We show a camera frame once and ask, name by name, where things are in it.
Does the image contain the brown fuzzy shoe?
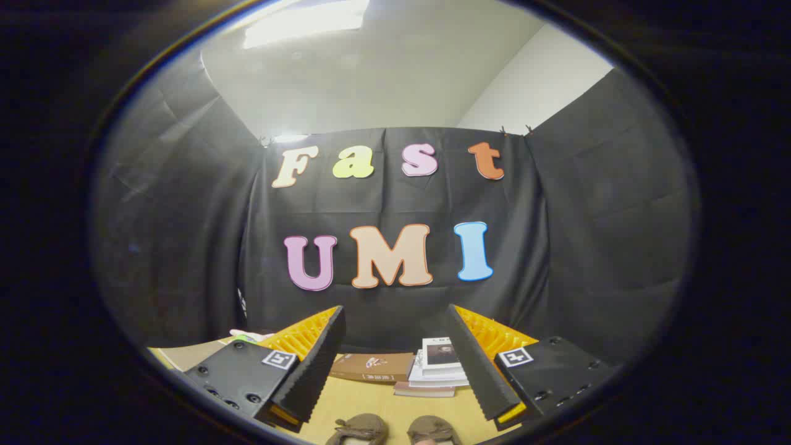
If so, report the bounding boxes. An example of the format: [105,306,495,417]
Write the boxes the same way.
[326,413,389,445]
[408,415,463,445]

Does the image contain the pale pink book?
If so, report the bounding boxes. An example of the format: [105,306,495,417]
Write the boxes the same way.
[394,381,456,397]

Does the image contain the ceiling light panel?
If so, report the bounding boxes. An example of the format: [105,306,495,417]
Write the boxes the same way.
[243,0,370,49]

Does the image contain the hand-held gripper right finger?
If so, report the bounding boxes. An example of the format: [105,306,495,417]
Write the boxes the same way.
[446,304,619,431]

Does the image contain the plain white book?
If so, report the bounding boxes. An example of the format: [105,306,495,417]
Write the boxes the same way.
[408,349,469,389]

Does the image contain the black backdrop cloth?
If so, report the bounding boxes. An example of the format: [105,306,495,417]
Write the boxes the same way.
[93,49,699,365]

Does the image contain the brown book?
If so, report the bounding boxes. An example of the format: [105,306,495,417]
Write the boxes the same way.
[329,352,415,383]

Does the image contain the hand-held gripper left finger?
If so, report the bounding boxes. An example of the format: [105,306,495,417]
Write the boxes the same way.
[184,305,347,433]

